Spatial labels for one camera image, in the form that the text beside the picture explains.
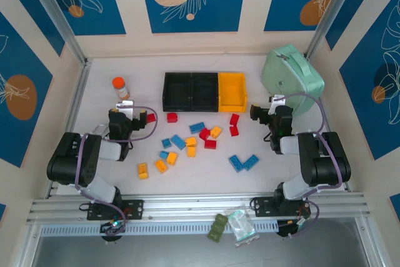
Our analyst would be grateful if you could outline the long blue lego brick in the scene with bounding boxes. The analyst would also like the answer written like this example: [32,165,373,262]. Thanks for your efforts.
[170,134,188,151]

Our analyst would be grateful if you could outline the silver metal tongs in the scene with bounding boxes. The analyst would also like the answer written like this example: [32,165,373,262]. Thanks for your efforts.
[90,124,110,136]

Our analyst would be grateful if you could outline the yellow plastic bin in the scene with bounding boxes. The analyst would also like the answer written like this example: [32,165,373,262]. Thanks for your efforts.
[217,72,249,114]

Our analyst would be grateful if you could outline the orange lid spice bottle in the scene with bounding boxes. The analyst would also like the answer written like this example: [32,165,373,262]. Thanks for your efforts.
[111,76,131,101]

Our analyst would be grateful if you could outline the black plastic bin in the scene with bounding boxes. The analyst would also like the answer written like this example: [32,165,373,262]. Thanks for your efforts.
[161,72,193,113]
[190,72,219,113]

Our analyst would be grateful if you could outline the mint green zip bag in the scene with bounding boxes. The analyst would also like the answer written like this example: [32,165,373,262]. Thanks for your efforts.
[261,44,326,118]

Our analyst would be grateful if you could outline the clear plastic zip bag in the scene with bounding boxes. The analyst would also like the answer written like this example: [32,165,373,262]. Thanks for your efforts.
[225,206,260,247]

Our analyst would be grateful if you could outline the olive green segmented pad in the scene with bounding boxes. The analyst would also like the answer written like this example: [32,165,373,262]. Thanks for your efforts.
[206,213,229,243]

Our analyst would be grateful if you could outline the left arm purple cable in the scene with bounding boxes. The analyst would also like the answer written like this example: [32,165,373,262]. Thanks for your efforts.
[74,105,159,236]

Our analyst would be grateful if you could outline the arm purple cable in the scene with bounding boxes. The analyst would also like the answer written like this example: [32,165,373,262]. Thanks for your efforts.
[74,105,159,236]
[273,93,343,237]

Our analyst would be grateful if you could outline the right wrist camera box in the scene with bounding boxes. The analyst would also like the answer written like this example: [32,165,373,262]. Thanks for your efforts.
[269,94,287,107]

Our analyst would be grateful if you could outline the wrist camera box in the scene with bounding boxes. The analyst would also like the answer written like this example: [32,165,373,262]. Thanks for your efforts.
[269,94,287,107]
[115,100,136,112]

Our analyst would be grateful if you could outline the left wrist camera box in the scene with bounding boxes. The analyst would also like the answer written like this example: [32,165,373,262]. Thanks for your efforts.
[115,100,136,112]

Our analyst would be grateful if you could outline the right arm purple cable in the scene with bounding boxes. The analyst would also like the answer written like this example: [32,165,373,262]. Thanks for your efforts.
[273,93,343,237]

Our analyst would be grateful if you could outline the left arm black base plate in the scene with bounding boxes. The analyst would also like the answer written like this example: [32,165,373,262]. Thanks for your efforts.
[86,199,145,221]

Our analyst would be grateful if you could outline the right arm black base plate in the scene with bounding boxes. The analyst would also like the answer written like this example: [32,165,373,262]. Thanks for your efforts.
[251,196,313,218]

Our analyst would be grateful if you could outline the aluminium mounting rail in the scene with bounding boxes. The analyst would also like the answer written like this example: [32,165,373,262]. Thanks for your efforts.
[26,191,369,224]

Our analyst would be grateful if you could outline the small circuit board with wires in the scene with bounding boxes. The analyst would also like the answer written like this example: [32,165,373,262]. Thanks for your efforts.
[276,218,310,240]
[99,219,128,243]

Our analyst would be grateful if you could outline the grey slotted cable duct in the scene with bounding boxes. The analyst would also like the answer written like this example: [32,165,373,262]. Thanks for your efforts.
[39,220,279,237]

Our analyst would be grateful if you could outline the aluminium frame post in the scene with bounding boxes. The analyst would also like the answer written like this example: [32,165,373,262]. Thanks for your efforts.
[304,0,365,60]
[21,0,90,66]

